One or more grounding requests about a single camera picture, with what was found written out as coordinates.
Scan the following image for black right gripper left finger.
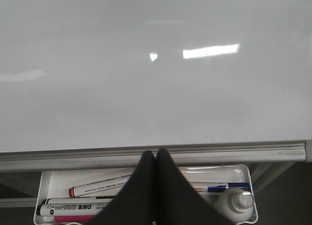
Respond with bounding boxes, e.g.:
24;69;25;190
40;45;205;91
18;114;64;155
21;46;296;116
87;151;155;225

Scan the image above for blue capped white marker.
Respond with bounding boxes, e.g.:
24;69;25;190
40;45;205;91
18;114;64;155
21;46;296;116
191;182;250;193

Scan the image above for white marker tray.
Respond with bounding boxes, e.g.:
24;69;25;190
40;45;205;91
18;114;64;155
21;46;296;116
33;164;254;225

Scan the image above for whiteboard with grey frame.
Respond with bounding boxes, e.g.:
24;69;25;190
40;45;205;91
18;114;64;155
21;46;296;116
0;0;312;172

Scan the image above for white plastic ink bottle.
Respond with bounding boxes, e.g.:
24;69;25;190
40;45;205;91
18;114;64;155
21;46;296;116
214;188;254;223

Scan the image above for black capped white marker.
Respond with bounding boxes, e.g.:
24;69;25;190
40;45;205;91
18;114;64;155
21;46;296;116
36;202;109;217

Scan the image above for red capped white marker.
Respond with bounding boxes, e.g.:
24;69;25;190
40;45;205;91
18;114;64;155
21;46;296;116
68;174;132;198

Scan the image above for pink eraser block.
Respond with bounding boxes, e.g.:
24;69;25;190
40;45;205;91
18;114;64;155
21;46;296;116
53;215;95;223

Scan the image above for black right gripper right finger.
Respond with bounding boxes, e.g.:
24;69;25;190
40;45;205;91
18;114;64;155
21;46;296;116
154;149;232;225

